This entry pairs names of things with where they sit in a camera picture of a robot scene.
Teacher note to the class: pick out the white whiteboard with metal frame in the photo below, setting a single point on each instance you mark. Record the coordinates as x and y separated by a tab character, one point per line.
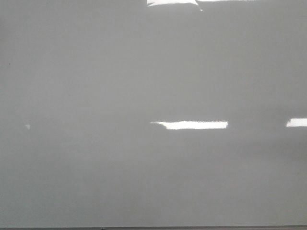
114	113

